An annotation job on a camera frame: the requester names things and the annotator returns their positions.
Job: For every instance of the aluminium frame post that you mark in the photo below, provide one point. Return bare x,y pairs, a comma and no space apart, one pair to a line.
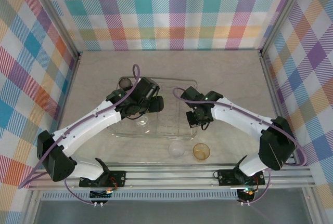
283,16
312,205
57,18
31,205

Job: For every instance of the orange plastic cup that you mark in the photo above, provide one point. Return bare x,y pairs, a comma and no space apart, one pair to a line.
201,151

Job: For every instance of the aluminium frame bar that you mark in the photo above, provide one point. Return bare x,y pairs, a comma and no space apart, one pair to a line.
70,83
268,78

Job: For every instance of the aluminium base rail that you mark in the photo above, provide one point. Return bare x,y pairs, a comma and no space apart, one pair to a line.
169,177

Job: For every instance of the smoky grey plastic cup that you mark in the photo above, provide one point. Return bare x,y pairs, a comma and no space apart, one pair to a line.
126,83

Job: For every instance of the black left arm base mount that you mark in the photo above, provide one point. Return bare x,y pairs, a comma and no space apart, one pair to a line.
117,178

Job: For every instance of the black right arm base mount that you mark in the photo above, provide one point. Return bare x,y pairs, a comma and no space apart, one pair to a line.
226,177

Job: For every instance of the small clear plastic cup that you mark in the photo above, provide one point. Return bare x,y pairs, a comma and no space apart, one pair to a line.
142,122

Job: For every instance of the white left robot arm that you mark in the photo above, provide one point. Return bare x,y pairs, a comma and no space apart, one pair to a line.
91,122

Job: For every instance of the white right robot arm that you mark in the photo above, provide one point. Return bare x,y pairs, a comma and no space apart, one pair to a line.
234,115

